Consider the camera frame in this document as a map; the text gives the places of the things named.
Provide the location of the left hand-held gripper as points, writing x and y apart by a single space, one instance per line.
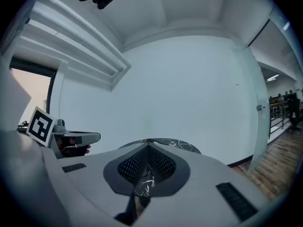
39 126

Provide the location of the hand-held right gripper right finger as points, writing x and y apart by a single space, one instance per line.
203 174

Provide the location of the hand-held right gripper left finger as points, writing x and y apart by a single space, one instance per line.
90 178

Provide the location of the person's left hand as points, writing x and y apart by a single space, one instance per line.
88 149

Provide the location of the glass door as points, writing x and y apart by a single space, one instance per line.
259 136

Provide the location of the black metal rack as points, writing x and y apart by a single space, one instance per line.
277 124

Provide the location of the black office chair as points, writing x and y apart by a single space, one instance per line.
294 112

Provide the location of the ceiling light panel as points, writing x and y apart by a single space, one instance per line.
272 77

